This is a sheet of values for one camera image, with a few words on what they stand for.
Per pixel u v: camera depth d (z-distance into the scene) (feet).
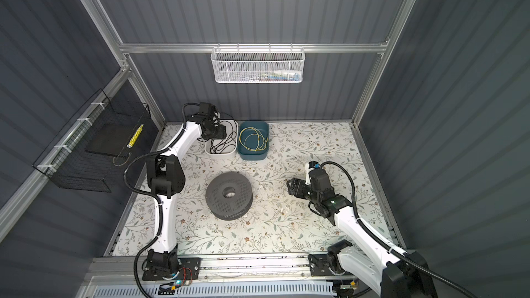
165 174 1.96
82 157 2.32
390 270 1.35
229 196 2.99
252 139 3.70
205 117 2.59
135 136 2.55
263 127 3.71
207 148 3.37
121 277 2.40
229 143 3.64
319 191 2.06
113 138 2.50
